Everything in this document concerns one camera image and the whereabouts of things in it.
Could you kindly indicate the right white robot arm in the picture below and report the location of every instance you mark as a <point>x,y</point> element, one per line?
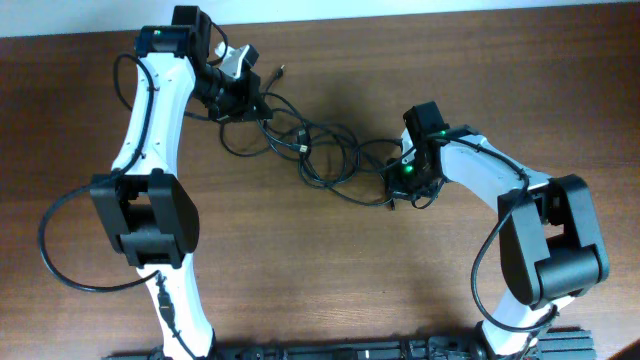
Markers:
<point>545,250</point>

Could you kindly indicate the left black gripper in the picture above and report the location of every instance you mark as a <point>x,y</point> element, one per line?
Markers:
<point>246,108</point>

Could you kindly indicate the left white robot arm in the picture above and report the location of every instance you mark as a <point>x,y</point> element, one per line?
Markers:
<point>146,213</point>

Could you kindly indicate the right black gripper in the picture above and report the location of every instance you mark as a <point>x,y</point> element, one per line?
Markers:
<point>396,187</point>

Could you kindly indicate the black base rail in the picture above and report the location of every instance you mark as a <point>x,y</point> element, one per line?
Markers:
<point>350,349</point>

